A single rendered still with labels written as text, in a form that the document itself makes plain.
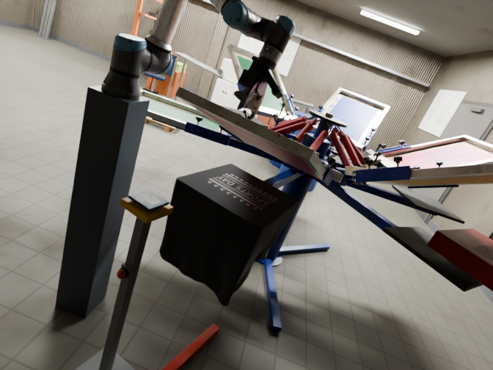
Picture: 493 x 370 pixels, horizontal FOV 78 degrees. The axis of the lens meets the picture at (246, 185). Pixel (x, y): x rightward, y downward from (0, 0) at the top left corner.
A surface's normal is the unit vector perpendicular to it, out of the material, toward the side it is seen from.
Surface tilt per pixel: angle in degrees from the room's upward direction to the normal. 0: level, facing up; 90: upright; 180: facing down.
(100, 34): 90
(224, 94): 90
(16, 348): 0
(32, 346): 0
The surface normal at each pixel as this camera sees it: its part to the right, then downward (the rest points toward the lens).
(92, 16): -0.18, 0.33
